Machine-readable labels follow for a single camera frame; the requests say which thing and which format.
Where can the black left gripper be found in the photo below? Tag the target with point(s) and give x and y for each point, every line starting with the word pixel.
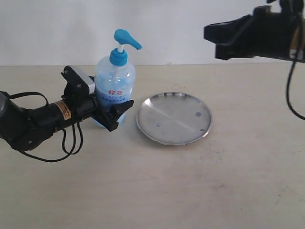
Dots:
pixel 90 107

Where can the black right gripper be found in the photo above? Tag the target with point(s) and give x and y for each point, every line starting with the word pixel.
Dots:
pixel 262 33

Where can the blue pump soap bottle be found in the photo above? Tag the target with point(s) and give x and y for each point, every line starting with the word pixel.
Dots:
pixel 115 75

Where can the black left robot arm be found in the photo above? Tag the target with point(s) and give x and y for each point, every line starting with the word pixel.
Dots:
pixel 25 129

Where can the round stainless steel plate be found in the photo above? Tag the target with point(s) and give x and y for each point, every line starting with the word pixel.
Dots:
pixel 174 118

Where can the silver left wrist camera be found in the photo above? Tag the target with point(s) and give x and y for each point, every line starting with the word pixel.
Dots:
pixel 78 82

